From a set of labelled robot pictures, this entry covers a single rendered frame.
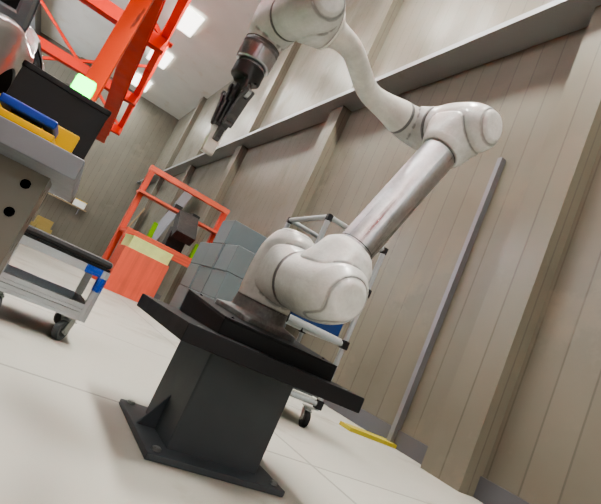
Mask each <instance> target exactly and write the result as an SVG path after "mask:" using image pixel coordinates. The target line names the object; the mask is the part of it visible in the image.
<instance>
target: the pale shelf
mask: <svg viewBox="0 0 601 504"><path fill-rule="evenodd" d="M0 154H2V155H4V156H6V157H8V158H10V159H12V160H14V161H16V162H18V163H20V164H22V165H24V166H26V167H28V168H30V169H32V170H34V171H36V172H38V173H40V174H42V175H44V176H46V177H48V178H50V180H51V184H52V186H51V188H50V189H49V191H48V192H50V193H52V194H54V195H56V196H58V197H60V198H62V199H64V200H66V201H68V202H72V200H73V198H74V196H75V195H76V193H77V191H78V187H79V183H80V180H81V176H82V172H83V168H84V165H85V161H84V160H83V159H81V158H79V157H77V156H75V155H74V154H72V153H70V152H68V151H66V150H64V149H62V148H60V147H59V146H57V145H55V144H53V143H51V142H49V141H47V140H45V139H44V138H42V137H40V136H38V135H36V134H34V133H32V132H30V131H29V130H27V129H25V128H23V127H21V126H19V125H17V124H15V123H14V122H12V121H10V120H8V119H6V118H4V117H2V116H0Z"/></svg>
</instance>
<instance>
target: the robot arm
mask: <svg viewBox="0 0 601 504"><path fill-rule="evenodd" d="M345 6H346V4H345V0H262V1H261V2H260V4H259V6H258V7H257V9H256V11H255V13H254V15H253V17H252V19H251V21H250V24H249V28H248V32H247V35H246V37H245V38H244V40H243V42H242V44H241V46H240V48H239V50H238V52H237V54H236V58H237V60H236V62H235V64H234V66H233V68H232V69H231V75H232V76H233V79H234V81H233V82H232V83H231V84H230V85H229V87H228V91H227V92H225V91H224V90H223V91H222V92H221V96H220V99H219V102H218V104H217V107H216V109H215V111H214V114H213V116H212V119H211V121H210V123H211V124H212V127H211V129H210V131H209V132H208V134H207V136H206V138H205V140H204V142H203V144H202V146H201V147H200V151H202V152H204V153H205V154H207V155H208V156H212V155H213V154H214V152H215V150H216V148H217V146H218V144H219V142H220V140H221V138H222V137H223V135H224V133H225V131H226V130H227V129H228V127H229V128H232V126H233V125H234V123H235V122H236V120H237V119H238V117H239V116H240V114H241V113H242V111H243V109H244V108H245V106H246V105H247V103H248V102H249V101H250V99H251V98H252V97H253V96H254V94H255V93H254V92H253V91H251V89H257V88H259V86H260V84H261V82H262V80H263V78H264V76H267V75H269V73H270V71H271V69H272V68H273V66H274V64H275V62H276V61H277V59H278V56H279V55H280V53H281V52H282V51H283V50H286V49H287V48H288V47H289V46H290V45H291V44H293V43H294V42H296V41H297V42H298V43H301V44H304V45H307V46H310V47H313V48H316V49H317V50H322V49H325V48H331V49H333V50H335V51H336V52H338V53H339V54H340V55H341V56H342V57H343V59H344V61H345V63H346V66H347V69H348V72H349V75H350V78H351V81H352V84H353V87H354V90H355V92H356V94H357V96H358V97H359V99H360V100H361V101H362V103H363V104H364V105H365V106H366V107H367V108H368V109H369V110H370V111H371V112H372V113H373V114H374V115H375V116H376V117H377V118H378V119H379V120H380V121H381V122H382V124H383V125H384V126H385V127H386V128H387V129H388V130H389V131H390V132H391V133H392V134H393V135H394V136H395V137H396V138H398V139H399V140H400V141H402V142H403V143H405V144H406V145H408V146H409V147H411V148H413V149H415V150H417V151H416V152H415V153H414V154H413V156H412V157H411V158H410V159H409V160H408V161H407V162H406V163H405V164H404V166H403V167H402V168H401V169H400V170H399V171H398V172H397V173H396V174H395V175H394V177H393V178H392V179H391V180H390V181H389V182H388V183H387V184H386V185H385V186H384V188H383V189H382V190H381V191H380V192H379V193H378V194H377V195H376V196H375V198H374V199H373V200H372V201H371V202H370V203H369V204H368V205H367V206H366V207H365V209H364V210H363V211H362V212H361V213H360V214H359V215H358V216H357V217H356V218H355V220H354V221H353V222H352V223H351V224H350V225H349V226H348V227H347V228H346V229H345V231H344V232H343V233H342V234H332V235H327V236H326V237H324V238H323V239H322V240H320V241H319V242H318V243H316V244H314V243H313V241H312V240H311V239H310V238H309V237H308V236H307V235H305V234H303V233H301V232H299V231H297V230H294V229H290V228H283V229H280V230H277V231H275V232H274V233H273V234H271V235H270V236H269V237H268V238H267V239H266V240H265V241H264V242H263V243H262V245H261V246H260V248H259V249H258V251H257V253H256V255H255V256H254V258H253V260H252V262H251V264H250V266H249V268H248V270H247V272H246V274H245V276H244V278H243V281H242V284H241V286H240V288H239V290H238V292H237V294H236V296H235V297H234V299H233V300H232V301H231V302H230V301H225V300H221V299H216V301H215V304H217V305H219V306H221V307H222V308H224V309H226V310H227V311H229V312H230V313H232V314H234V315H235V316H237V317H238V318H240V319H241V320H243V321H245V322H247V323H249V324H251V325H254V326H256V327H258V328H261V329H263V330H265V331H268V332H270V333H272V334H275V335H277V336H279V337H281V338H284V339H286V340H288V341H290V342H293V343H294V341H295V337H294V336H293V335H291V334H290V333H289V332H288V331H287V330H286V329H285V328H284V325H285V323H286V320H287V317H288V315H289V313H290V311H291V312H293V313H294V314H296V315H298V316H300V317H302V318H305V319H307V320H309V321H312V322H315V323H319V324H325V325H338V324H344V323H347V322H349V321H352V320H353V319H355V318H356V317H357V316H358V315H359V314H360V313H361V312H362V310H363V309H364V307H365V305H366V302H367V299H368V292H369V286H368V282H369V279H370V277H371V276H372V259H373V258H374V257H375V255H376V254H377V253H378V252H379V251H380V250H381V249H382V247H383V246H384V245H385V244H386V243H387V242H388V240H389V239H390V238H391V237H392V236H393V235H394V233H395V232H396V231H397V230H398V229H399V228H400V227H401V225H402V224H403V223H404V222H405V221H406V220H407V218H408V217H409V216H410V215H411V214H412V213H413V211H414V210H415V209H416V208H417V207H418V206H419V204H420V203H421V202H422V201H423V200H424V199H425V198H426V196H427V195H428V194H429V193H430V192H431V191H432V189H433V188H434V187H435V186H436V185H437V184H438V182H439V181H440V180H441V179H442V178H443V177H444V176H445V174H446V173H447V172H448V171H449V170H450V169H453V168H456V167H459V166H460V165H462V164H463V163H465V162H466V161H468V160H469V159H471V158H473V157H474V156H476V155H478V154H479V153H482V152H485V151H487V150H488V149H490V148H491V147H493V146H494V145H495V144H496V143H497V142H498V140H499V138H500V136H501V133H502V119H501V116H500V115H499V113H498V112H497V111H495V110H494V108H492V107H490V106H488V105H485V104H482V103H478V102H456V103H449V104H444V105H441V106H431V107H429V106H421V107H418V106H416V105H414V104H412V103H411V102H409V101H407V100H404V99H402V98H400V97H397V96H395V95H393V94H391V93H389V92H387V91H385V90H384V89H382V88H381V87H380V86H379V85H378V84H377V82H376V80H375V78H374V75H373V72H372V69H371V66H370V63H369V60H368V57H367V54H366V51H365V49H364V46H363V44H362V42H361V41H360V39H359V38H358V36H357V35H356V34H355V33H354V31H353V30H352V29H351V28H350V27H349V26H348V24H347V23H346V20H345V16H346V13H345Z"/></svg>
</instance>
